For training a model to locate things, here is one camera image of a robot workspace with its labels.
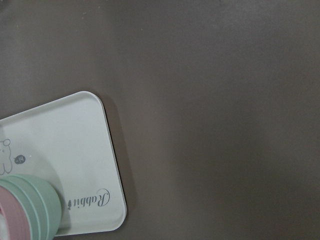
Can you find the white rabbit tray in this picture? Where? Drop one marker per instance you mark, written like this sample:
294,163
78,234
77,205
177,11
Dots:
67,142

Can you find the small pink bowl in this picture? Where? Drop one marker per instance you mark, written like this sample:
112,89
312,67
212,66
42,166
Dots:
13,220

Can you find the green bowl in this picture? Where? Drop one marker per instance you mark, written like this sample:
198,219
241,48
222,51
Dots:
34,202
50,201
30,215

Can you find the bottom green bowl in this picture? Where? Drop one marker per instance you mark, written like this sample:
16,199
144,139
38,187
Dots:
50,201

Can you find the top green bowl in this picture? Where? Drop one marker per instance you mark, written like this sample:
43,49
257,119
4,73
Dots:
30,215

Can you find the middle green bowl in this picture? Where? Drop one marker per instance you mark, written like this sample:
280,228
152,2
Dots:
34,202

